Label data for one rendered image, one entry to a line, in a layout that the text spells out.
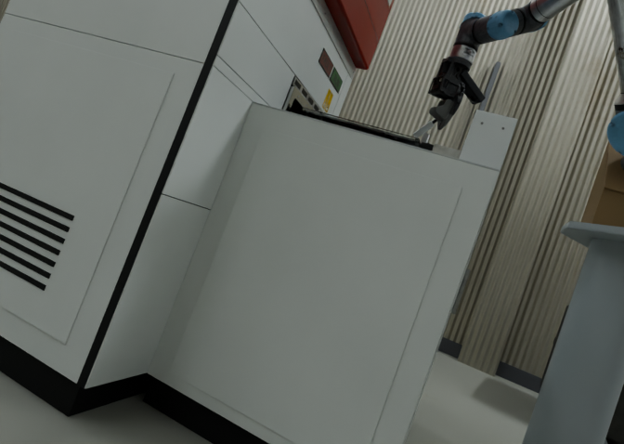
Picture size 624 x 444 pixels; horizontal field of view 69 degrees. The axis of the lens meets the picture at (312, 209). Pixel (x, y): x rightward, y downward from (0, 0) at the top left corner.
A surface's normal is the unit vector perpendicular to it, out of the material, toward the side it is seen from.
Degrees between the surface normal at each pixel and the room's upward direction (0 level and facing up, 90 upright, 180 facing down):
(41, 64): 90
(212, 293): 90
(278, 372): 90
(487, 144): 90
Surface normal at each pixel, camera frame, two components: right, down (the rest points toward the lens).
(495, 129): -0.30, -0.17
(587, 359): -0.58, -0.26
